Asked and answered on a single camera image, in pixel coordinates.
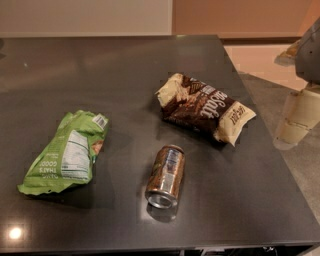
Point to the orange soda can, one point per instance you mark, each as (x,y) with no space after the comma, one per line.
(162,190)

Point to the brown and cream chip bag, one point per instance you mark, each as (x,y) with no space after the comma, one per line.
(193,104)

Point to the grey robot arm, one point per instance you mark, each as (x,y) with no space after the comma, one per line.
(307,60)

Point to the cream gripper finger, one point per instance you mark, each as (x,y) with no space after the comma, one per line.
(303,114)
(285,137)

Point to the green chip bag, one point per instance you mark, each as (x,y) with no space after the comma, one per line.
(68,159)

